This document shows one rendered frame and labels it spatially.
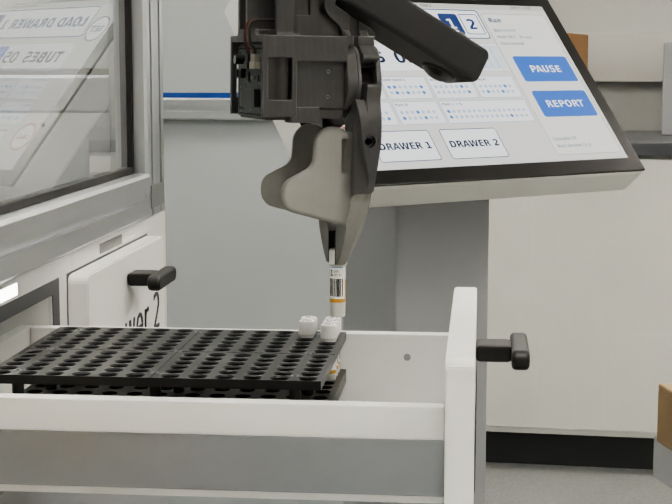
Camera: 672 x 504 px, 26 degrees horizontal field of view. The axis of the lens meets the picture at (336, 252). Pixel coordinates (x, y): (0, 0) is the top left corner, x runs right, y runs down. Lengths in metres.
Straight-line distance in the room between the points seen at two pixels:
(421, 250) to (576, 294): 2.09
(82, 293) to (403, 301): 0.73
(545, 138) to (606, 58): 2.66
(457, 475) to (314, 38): 0.29
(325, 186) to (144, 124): 0.58
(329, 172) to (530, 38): 1.12
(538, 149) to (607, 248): 2.06
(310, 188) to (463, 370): 0.17
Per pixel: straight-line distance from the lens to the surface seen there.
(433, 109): 1.83
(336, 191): 0.95
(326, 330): 1.06
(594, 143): 1.97
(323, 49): 0.93
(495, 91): 1.92
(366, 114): 0.93
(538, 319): 3.97
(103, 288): 1.27
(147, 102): 1.51
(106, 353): 1.04
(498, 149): 1.85
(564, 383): 4.00
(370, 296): 1.91
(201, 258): 2.75
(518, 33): 2.04
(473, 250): 1.95
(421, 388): 1.14
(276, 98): 0.93
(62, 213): 1.20
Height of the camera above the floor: 1.10
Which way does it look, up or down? 7 degrees down
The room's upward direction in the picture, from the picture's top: straight up
